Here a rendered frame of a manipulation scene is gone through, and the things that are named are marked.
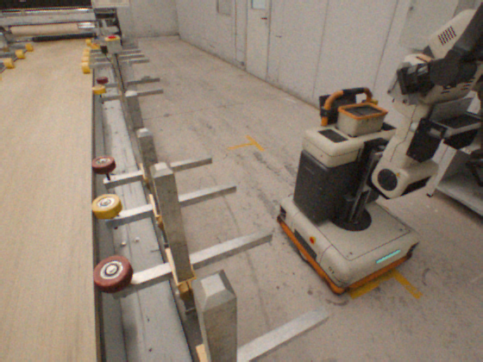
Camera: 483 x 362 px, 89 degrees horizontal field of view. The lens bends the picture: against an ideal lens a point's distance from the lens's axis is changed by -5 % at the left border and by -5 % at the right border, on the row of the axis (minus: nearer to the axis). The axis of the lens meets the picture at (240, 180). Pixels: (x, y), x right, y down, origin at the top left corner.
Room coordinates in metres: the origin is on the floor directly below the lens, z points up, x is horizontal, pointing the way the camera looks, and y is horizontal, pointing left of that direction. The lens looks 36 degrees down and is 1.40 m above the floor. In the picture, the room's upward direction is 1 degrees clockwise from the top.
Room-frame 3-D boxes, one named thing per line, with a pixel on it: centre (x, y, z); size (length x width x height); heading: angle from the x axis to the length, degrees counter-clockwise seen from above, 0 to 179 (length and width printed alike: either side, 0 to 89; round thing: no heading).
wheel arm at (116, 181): (0.87, 0.33, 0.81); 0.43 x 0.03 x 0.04; 116
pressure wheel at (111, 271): (0.33, 0.29, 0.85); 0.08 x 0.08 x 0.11
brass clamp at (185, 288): (0.38, 0.14, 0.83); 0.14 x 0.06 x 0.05; 26
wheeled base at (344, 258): (1.17, -0.68, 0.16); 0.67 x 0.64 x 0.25; 25
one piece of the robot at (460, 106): (0.91, -0.80, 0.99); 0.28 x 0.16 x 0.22; 115
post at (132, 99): (0.81, 0.35, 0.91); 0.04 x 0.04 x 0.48; 26
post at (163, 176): (0.36, 0.13, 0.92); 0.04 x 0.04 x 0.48; 26
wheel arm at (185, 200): (0.64, 0.22, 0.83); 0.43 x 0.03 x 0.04; 116
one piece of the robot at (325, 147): (1.25, -0.64, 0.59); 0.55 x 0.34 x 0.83; 115
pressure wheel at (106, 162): (0.78, 0.50, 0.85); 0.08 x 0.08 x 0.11
